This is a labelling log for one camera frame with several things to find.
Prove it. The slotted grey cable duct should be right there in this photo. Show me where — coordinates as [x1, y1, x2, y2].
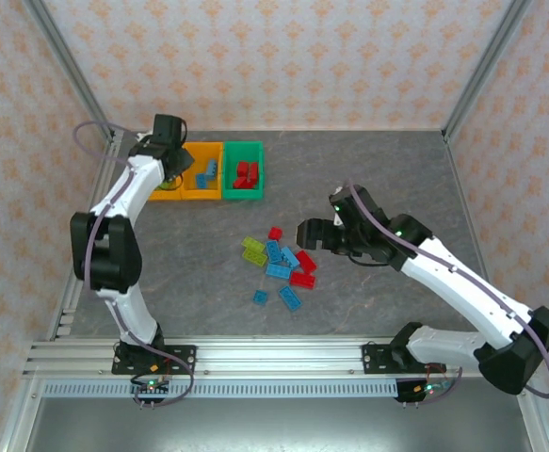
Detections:
[42, 379, 400, 399]

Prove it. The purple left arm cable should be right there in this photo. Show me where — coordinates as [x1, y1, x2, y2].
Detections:
[74, 120, 195, 409]

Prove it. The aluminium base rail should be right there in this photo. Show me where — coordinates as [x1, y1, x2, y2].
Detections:
[22, 334, 537, 378]

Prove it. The small controller circuit board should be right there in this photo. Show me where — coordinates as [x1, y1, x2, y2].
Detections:
[130, 375, 170, 397]
[412, 376, 450, 397]

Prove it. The aluminium corner post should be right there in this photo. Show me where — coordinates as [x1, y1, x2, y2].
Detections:
[22, 0, 118, 142]
[443, 0, 537, 142]

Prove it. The green plastic bin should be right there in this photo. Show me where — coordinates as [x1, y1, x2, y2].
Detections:
[221, 139, 266, 202]

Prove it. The aluminium frame bar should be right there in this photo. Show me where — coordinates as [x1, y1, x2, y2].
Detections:
[0, 376, 44, 452]
[443, 131, 504, 296]
[47, 131, 125, 341]
[113, 124, 447, 135]
[512, 376, 549, 452]

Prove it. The grey metal shelf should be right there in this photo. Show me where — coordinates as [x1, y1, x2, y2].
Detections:
[19, 397, 539, 452]

